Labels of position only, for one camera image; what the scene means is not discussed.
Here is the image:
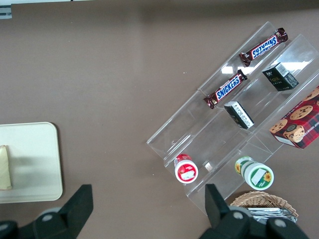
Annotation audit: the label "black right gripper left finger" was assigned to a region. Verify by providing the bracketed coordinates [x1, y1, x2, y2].
[34, 184, 94, 239]

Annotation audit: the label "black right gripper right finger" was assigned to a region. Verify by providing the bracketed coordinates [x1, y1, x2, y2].
[204, 184, 252, 234]

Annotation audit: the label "triangle sandwich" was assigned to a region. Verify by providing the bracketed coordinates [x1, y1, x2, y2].
[0, 144, 13, 191]

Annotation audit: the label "light oval wicker basket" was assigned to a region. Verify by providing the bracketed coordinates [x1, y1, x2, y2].
[229, 191, 299, 220]

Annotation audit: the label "cream rectangular plastic tray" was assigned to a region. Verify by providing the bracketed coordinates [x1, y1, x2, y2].
[0, 121, 64, 204]

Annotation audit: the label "stacked aluminium foil containers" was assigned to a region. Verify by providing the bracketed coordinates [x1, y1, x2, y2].
[245, 207, 299, 225]

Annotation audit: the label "green white lidded cup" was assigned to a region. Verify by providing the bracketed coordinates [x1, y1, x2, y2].
[234, 155, 275, 191]

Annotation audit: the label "red white lidded cup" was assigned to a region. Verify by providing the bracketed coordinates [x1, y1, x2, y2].
[173, 153, 199, 185]

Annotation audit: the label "clear acrylic stepped display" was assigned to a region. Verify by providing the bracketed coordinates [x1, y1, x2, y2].
[146, 20, 319, 216]

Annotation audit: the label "small black carton box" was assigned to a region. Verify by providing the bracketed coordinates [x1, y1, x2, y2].
[261, 62, 300, 93]
[223, 101, 255, 130]

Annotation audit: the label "red tartan cookie box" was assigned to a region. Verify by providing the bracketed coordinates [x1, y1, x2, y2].
[269, 85, 319, 150]

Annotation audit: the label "brown snickers bar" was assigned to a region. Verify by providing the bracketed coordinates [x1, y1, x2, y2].
[203, 69, 249, 111]
[239, 27, 289, 67]

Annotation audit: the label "small grey edge device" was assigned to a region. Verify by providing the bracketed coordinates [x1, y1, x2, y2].
[0, 4, 13, 20]

